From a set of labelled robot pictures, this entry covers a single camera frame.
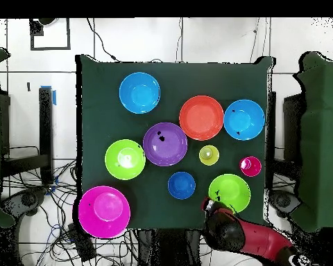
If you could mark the small dark blue bowl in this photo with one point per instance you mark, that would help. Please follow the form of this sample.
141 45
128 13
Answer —
181 185

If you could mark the green plastic bowl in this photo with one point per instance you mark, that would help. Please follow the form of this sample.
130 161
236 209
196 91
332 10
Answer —
125 159
231 189

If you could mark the red plastic cup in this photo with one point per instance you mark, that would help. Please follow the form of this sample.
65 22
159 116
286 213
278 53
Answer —
250 166

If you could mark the purple plastic bowl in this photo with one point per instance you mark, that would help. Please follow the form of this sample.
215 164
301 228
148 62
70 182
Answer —
169 149

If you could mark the large magenta plastic bowl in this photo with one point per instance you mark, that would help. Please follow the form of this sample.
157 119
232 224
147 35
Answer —
104 212

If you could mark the light blue plastic bowl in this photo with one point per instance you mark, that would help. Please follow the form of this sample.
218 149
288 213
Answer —
244 120
139 92

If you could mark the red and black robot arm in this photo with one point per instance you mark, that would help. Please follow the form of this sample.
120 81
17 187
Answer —
227 232

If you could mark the yellow plastic cup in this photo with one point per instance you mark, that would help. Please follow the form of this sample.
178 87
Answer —
209 155

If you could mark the orange plastic bowl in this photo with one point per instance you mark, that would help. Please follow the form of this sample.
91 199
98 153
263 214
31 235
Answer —
201 118

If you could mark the black metal stand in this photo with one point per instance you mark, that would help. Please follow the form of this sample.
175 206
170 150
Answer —
45 124
292 124

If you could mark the dark green tablecloth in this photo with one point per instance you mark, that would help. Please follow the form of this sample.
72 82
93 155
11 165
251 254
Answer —
183 80

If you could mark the black power box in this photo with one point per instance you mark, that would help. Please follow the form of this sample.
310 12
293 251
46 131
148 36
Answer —
83 246

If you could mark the blue tape strip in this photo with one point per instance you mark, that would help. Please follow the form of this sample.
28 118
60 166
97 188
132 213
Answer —
54 97

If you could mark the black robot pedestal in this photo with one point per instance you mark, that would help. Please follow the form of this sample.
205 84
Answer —
169 249

